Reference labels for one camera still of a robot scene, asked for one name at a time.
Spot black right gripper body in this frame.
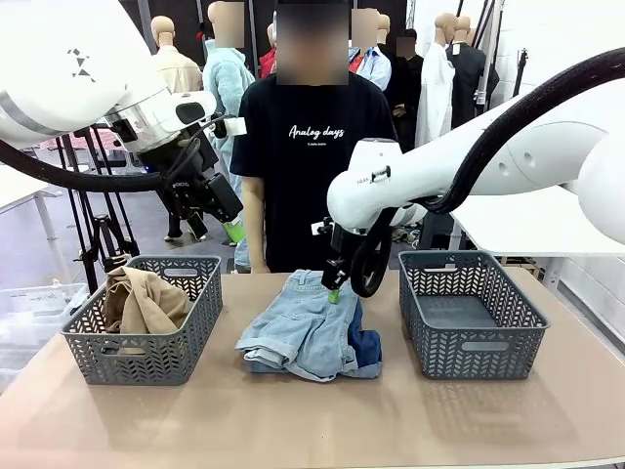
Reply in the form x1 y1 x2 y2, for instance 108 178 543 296
330 228 358 276

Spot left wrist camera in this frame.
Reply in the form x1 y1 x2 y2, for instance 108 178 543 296
212 115 248 138

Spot mannequin in black shirt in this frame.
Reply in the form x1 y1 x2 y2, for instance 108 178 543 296
446 15 502 131

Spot mannequin in light blue fleece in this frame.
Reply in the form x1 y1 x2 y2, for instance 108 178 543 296
202 0 258 273

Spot large white table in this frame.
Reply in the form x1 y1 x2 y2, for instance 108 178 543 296
448 183 625 294

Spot red checked tablecloth table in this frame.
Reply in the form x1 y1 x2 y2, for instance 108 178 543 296
28 134 123 153

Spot person in black T-shirt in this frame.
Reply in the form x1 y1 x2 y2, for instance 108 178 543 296
229 0 399 275

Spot mannequin in red top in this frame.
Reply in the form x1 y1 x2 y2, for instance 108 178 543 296
258 22 278 79

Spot mannequin in cream shirt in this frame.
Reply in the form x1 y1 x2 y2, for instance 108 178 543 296
149 15 205 243

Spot background person in black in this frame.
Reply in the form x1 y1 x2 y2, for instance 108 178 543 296
388 27 425 152

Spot mannequin in pale blue shirt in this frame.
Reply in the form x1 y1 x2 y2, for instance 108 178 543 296
349 7 393 92

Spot tall black tripod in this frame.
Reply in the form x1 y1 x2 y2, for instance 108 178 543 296
56 124 141 294

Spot dark grey bin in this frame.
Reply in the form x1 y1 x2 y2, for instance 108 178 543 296
419 212 455 251

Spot dark blue denim shorts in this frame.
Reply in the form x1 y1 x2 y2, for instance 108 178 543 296
349 295 383 365

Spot clear plastic storage box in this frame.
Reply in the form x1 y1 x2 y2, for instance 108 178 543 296
0 281 89 353

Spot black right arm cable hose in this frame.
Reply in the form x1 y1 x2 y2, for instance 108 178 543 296
350 46 625 299

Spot light blue denim shorts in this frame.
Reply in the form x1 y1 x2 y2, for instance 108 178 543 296
234 269 383 383

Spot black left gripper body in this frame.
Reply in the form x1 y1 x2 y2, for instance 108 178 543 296
163 146 217 221

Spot person's right forearm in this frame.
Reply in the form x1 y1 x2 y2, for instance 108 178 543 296
241 209 268 268

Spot beige top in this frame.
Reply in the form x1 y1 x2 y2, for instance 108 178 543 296
102 266 194 338

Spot small white table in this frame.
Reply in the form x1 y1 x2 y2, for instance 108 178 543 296
0 163 64 277

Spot mannequin in white shirt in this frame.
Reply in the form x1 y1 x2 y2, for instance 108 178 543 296
414 13 458 148

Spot black light stand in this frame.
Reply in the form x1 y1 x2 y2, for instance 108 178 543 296
512 47 531 97

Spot grey plastic woven basket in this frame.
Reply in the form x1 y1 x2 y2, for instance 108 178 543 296
61 254 224 387
397 249 551 381

